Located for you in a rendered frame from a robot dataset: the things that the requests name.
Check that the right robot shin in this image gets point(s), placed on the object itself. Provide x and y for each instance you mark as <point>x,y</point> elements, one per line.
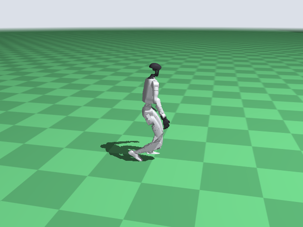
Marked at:
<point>149,147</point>

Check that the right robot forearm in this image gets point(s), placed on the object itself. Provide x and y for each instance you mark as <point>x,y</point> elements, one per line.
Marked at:
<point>159,108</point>

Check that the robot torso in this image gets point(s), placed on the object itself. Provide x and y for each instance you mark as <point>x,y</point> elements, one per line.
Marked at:
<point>147,97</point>

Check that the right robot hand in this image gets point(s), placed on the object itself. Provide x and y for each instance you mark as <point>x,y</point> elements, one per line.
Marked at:
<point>165,122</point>

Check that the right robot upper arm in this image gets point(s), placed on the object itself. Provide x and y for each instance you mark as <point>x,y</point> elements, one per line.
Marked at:
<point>155,90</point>

